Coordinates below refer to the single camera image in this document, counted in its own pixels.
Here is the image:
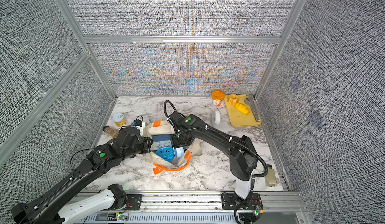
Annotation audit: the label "blue rectangular alarm clock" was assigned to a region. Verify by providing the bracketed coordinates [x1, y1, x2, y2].
[150, 135, 172, 151]

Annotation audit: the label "white round alarm clock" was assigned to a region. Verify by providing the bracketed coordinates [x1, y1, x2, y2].
[211, 110, 221, 127]

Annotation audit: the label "canvas bag orange handles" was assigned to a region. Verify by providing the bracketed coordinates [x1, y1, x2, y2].
[143, 121, 203, 175]

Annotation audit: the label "light blue square alarm clock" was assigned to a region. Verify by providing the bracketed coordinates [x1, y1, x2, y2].
[174, 147, 184, 158]

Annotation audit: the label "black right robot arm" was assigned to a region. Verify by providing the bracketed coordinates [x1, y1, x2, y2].
[165, 111, 268, 200]

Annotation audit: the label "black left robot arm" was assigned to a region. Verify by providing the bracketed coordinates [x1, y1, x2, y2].
[11, 126, 153, 224]

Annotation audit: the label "brown spice jar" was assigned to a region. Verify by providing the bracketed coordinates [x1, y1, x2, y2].
[103, 126, 118, 138]

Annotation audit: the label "yellow tin can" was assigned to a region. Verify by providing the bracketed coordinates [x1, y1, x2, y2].
[112, 113, 126, 127]

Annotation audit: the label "orange lid instant noodle cup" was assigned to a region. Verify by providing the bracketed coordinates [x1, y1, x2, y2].
[212, 90, 226, 107]

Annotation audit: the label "yellow cutting board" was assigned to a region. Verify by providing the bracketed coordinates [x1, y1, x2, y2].
[224, 95, 262, 127]

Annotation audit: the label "yellow bundt cake toy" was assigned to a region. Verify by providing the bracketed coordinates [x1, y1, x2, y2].
[227, 94, 239, 105]

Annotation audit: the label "yellow bread loaf toy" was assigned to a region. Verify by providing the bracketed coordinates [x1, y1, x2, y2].
[234, 103, 250, 115]

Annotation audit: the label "grey metal wrench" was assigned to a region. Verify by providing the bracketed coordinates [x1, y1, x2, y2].
[244, 94, 261, 122]

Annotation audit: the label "pale spice jar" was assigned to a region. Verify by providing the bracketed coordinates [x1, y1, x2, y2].
[265, 164, 277, 187]

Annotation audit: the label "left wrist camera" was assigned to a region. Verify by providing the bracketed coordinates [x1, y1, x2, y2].
[131, 115, 145, 131]

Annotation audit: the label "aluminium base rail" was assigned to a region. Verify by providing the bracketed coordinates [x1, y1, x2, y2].
[78, 191, 312, 224]

